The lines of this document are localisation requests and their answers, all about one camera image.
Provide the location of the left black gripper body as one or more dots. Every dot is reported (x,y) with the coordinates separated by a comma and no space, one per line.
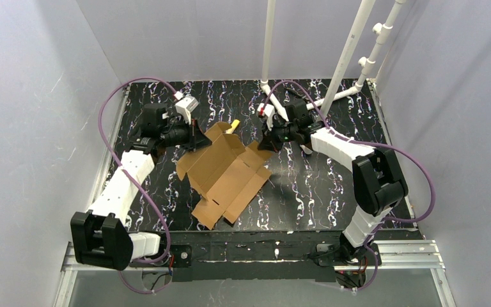
(193,135)

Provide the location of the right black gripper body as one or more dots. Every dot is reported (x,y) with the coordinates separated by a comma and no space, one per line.
(274,135)

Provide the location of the brown cardboard box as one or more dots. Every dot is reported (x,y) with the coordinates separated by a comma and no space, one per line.
(227,174)

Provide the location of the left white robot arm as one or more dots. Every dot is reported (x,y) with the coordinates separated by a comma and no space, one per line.
(99,234)

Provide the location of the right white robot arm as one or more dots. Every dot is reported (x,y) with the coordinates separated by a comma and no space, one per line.
(378,181)

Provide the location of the yellow white marker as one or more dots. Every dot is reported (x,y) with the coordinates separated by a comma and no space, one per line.
(233,126)

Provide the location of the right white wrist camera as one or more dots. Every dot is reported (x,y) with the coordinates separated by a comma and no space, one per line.
(266,112)

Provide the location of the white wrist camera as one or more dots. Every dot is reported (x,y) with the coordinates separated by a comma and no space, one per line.
(185,104)
(266,112)

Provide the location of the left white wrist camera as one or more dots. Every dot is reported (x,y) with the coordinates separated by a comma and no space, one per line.
(185,104)

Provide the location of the aluminium base frame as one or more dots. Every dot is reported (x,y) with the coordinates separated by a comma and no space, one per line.
(308,200)

